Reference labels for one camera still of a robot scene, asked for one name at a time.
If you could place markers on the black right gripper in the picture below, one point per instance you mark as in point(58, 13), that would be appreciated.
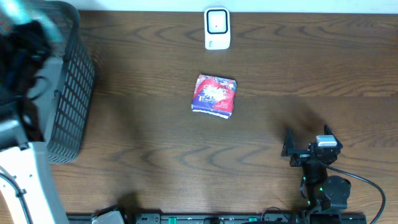
point(304, 154)

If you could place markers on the red and purple snack pack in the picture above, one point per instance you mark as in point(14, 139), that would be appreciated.
point(214, 95)

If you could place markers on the teal wet wipes pack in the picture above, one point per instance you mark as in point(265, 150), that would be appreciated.
point(20, 12)

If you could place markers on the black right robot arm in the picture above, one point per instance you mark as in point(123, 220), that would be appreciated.
point(325, 193)

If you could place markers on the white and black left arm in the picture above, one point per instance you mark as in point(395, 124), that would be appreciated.
point(27, 184)

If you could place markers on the white barcode scanner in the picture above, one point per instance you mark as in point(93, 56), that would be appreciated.
point(217, 26)

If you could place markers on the grey plastic mesh basket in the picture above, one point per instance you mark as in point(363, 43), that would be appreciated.
point(63, 91)

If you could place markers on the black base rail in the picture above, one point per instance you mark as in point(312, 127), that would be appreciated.
point(270, 217)

